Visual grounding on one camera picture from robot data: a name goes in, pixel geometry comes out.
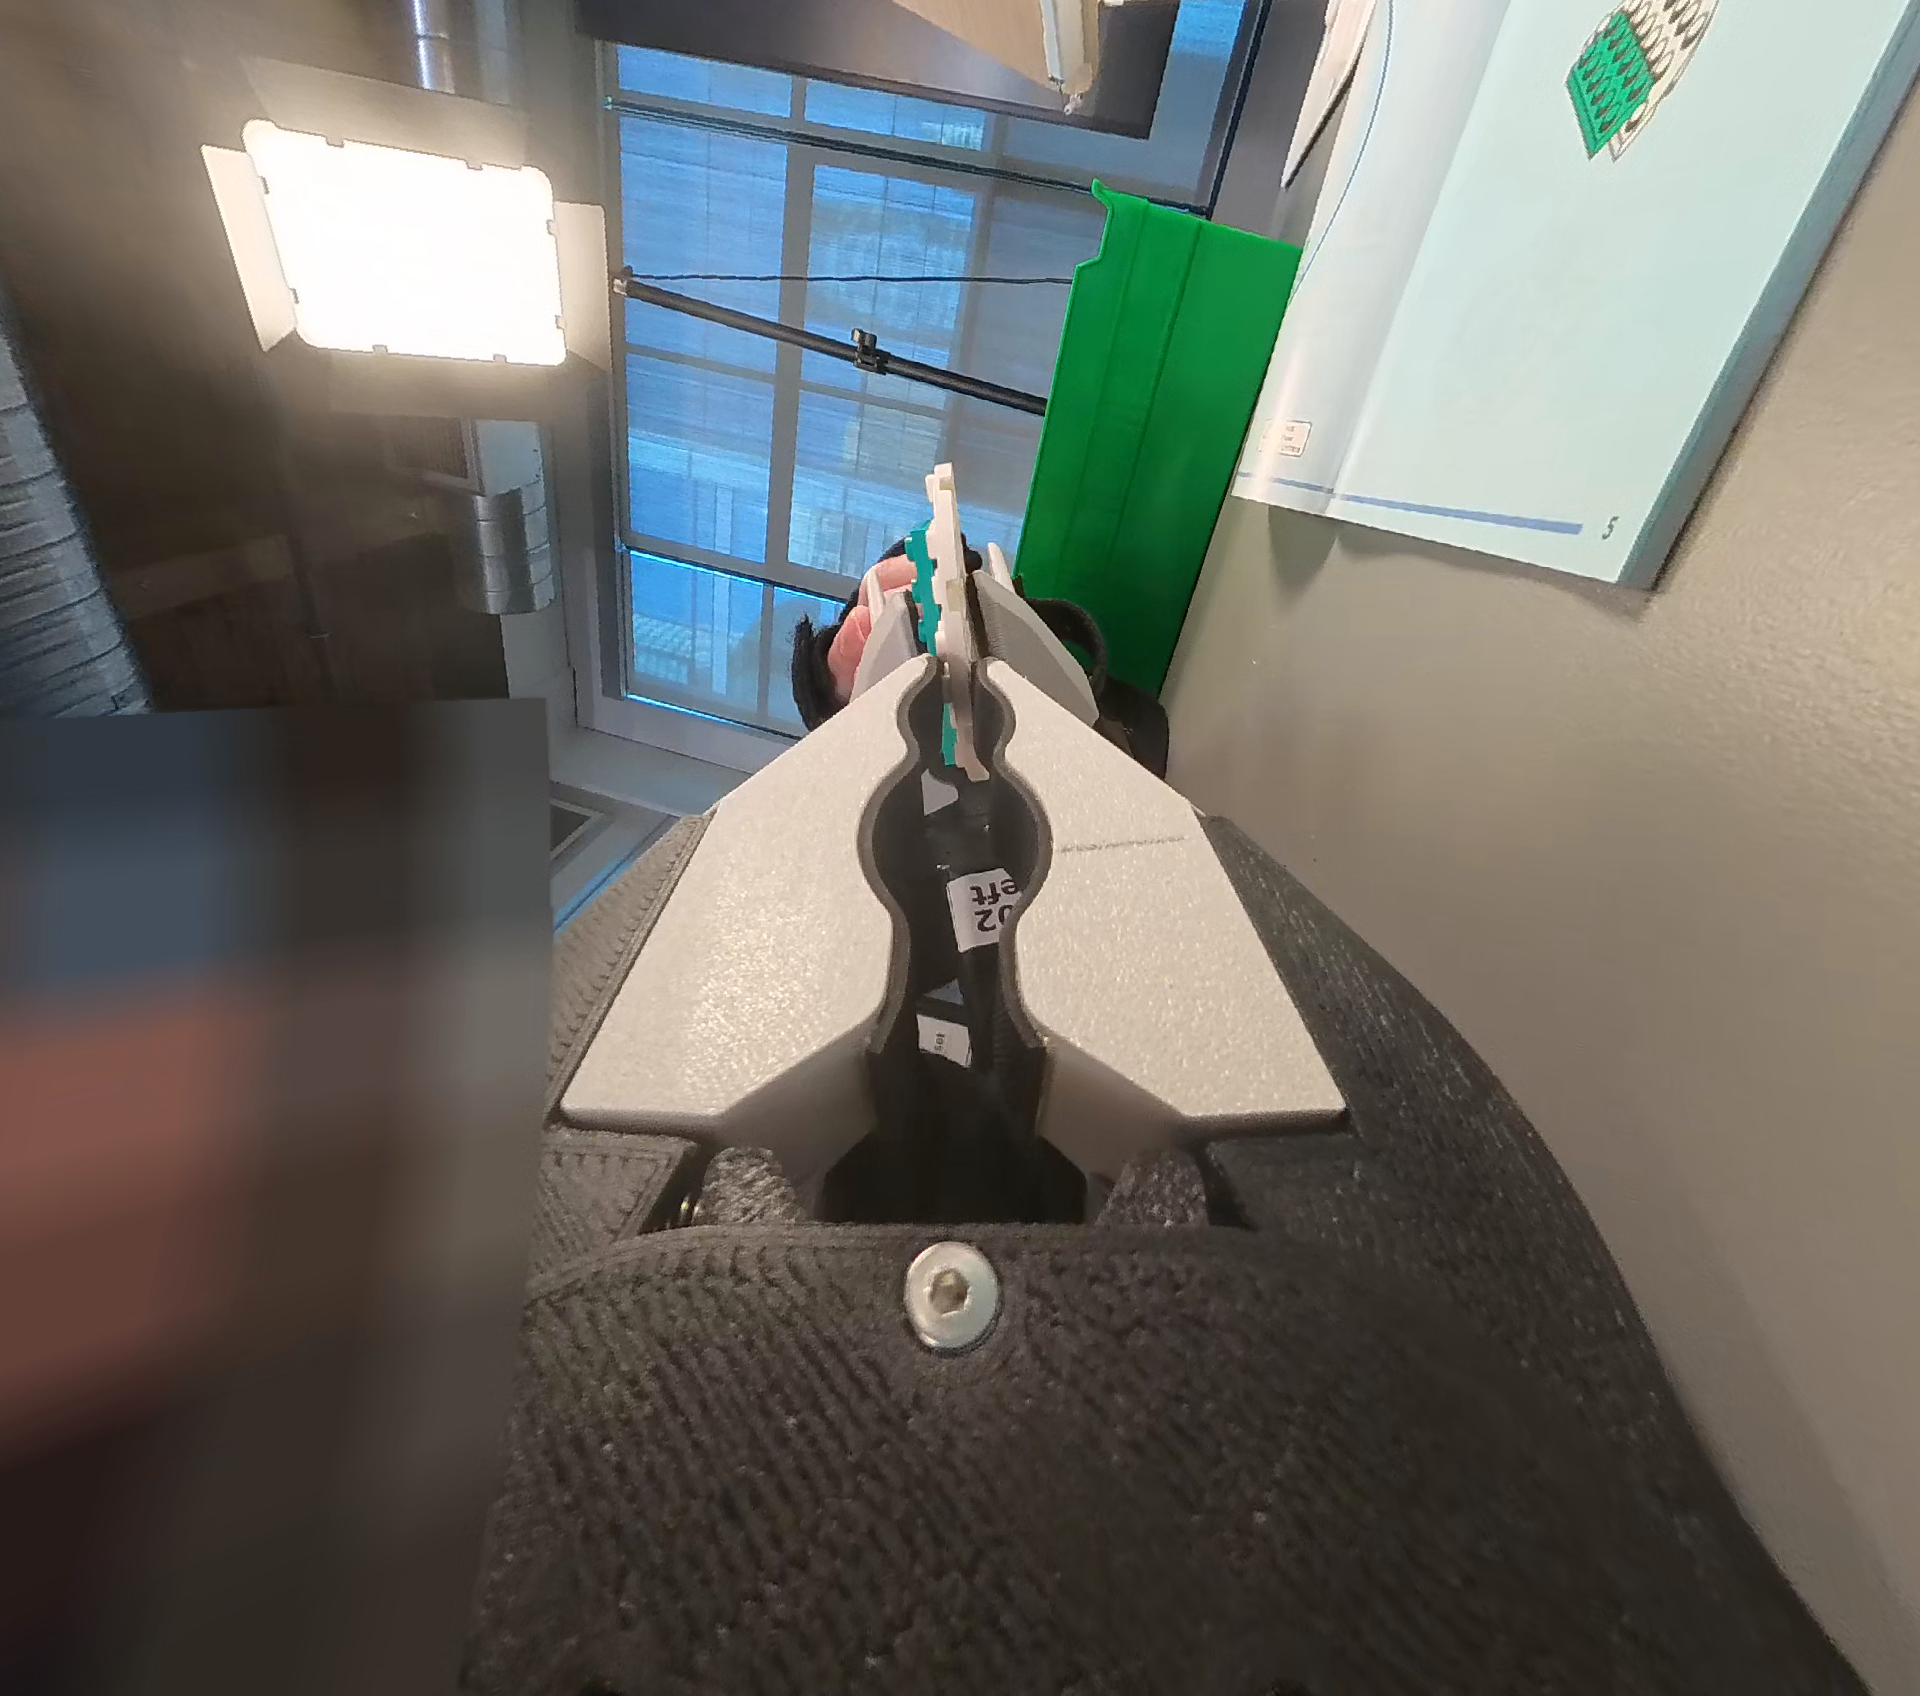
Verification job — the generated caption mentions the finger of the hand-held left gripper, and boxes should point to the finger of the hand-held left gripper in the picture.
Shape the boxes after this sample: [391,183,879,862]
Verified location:
[857,592,938,699]
[971,541,1097,727]

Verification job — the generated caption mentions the studio light panel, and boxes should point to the studio light panel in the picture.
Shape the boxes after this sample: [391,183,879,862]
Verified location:
[197,52,612,397]

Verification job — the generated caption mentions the green plastic bin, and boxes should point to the green plastic bin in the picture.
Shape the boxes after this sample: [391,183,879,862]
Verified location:
[1013,178,1303,697]

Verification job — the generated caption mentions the person's left hand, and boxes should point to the person's left hand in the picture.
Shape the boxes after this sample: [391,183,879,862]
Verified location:
[827,541,922,688]

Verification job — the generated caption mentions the lego instruction booklet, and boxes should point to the lego instruction booklet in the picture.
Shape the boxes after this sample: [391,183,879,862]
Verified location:
[1230,0,1920,592]

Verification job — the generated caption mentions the white and teal lego assembly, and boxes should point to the white and teal lego assembly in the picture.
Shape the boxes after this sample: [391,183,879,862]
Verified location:
[904,462,999,785]

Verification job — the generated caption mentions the black stand pole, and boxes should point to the black stand pole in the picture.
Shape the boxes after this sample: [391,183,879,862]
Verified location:
[613,275,1051,418]

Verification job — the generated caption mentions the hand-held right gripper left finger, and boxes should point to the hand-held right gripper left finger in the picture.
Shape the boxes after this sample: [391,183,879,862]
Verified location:
[542,658,949,1145]

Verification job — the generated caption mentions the large window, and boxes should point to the large window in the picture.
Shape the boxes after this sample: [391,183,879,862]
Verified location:
[599,42,1201,743]

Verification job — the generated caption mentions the grey ribbed duct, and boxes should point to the grey ribbed duct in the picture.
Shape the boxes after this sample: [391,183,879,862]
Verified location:
[0,286,151,716]

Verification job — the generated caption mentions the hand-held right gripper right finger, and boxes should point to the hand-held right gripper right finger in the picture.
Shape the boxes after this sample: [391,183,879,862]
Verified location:
[971,658,1352,1145]

